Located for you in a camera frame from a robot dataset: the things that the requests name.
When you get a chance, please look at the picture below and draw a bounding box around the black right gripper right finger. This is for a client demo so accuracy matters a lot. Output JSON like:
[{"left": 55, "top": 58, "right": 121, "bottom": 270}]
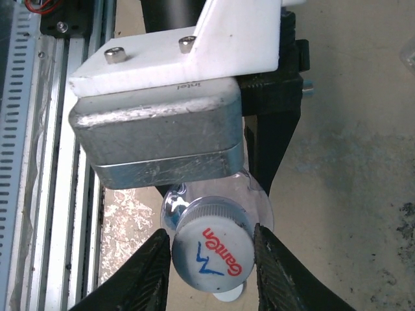
[{"left": 254, "top": 222, "right": 357, "bottom": 311}]

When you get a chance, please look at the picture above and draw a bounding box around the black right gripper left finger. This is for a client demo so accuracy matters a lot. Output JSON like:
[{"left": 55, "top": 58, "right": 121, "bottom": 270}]
[{"left": 67, "top": 227, "right": 172, "bottom": 311}]

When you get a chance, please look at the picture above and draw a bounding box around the plain white bottle cap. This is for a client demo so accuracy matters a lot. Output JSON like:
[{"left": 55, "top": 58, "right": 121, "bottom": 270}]
[{"left": 212, "top": 281, "right": 247, "bottom": 303}]

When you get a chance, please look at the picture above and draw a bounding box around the white printed bottle cap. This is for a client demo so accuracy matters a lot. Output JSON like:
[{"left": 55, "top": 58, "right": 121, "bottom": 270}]
[{"left": 171, "top": 196, "right": 255, "bottom": 291}]

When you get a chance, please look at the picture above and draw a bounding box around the clear bottle purple label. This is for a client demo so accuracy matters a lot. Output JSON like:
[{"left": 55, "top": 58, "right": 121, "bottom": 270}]
[{"left": 160, "top": 168, "right": 275, "bottom": 247}]

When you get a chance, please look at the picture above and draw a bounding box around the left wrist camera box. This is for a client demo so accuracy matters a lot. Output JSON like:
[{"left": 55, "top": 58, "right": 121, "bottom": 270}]
[{"left": 67, "top": 0, "right": 281, "bottom": 190}]

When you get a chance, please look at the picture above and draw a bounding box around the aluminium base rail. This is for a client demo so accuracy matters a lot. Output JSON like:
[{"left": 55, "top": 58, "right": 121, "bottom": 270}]
[{"left": 29, "top": 0, "right": 117, "bottom": 311}]

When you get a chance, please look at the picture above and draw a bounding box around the white slotted cable duct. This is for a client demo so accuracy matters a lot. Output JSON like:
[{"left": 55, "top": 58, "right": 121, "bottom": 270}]
[{"left": 0, "top": 0, "right": 42, "bottom": 311}]

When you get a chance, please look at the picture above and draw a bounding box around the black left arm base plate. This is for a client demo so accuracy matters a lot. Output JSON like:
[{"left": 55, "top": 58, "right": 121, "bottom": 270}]
[{"left": 39, "top": 0, "right": 100, "bottom": 39}]

